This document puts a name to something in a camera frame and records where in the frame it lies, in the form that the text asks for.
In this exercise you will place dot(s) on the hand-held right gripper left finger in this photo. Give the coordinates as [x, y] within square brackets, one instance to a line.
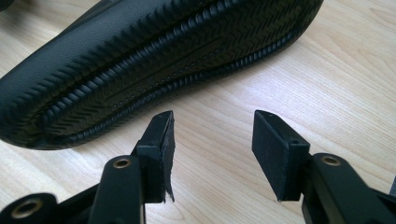
[155, 155]

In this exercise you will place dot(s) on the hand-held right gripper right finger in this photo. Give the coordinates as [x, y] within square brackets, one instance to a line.
[277, 155]

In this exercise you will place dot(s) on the black shoe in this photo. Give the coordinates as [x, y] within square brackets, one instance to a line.
[149, 65]

